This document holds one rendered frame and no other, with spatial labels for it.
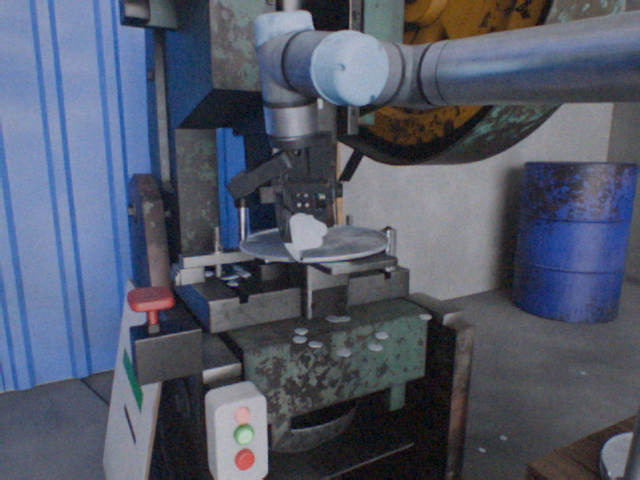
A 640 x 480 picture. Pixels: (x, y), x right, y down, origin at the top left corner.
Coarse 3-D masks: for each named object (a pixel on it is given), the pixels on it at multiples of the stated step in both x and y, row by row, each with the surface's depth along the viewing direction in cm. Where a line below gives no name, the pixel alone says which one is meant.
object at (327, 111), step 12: (324, 108) 89; (336, 108) 90; (324, 120) 90; (336, 120) 91; (336, 132) 91; (252, 144) 93; (264, 144) 88; (336, 144) 92; (252, 156) 94; (264, 156) 88; (336, 156) 92; (336, 168) 93
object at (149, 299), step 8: (144, 288) 67; (152, 288) 67; (160, 288) 67; (168, 288) 68; (128, 296) 64; (136, 296) 64; (144, 296) 64; (152, 296) 64; (160, 296) 64; (168, 296) 64; (136, 304) 61; (144, 304) 62; (152, 304) 62; (160, 304) 63; (168, 304) 63; (152, 312) 65; (152, 320) 65
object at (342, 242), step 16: (272, 240) 91; (336, 240) 86; (352, 240) 89; (368, 240) 88; (384, 240) 88; (256, 256) 79; (272, 256) 76; (288, 256) 78; (304, 256) 78; (320, 256) 78; (336, 256) 77; (352, 256) 76
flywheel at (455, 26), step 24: (432, 0) 100; (456, 0) 98; (480, 0) 93; (504, 0) 88; (528, 0) 80; (408, 24) 112; (432, 24) 105; (456, 24) 99; (480, 24) 93; (504, 24) 88; (528, 24) 80; (384, 120) 119; (408, 120) 110; (432, 120) 103; (456, 120) 97; (480, 120) 96; (408, 144) 111; (432, 144) 109
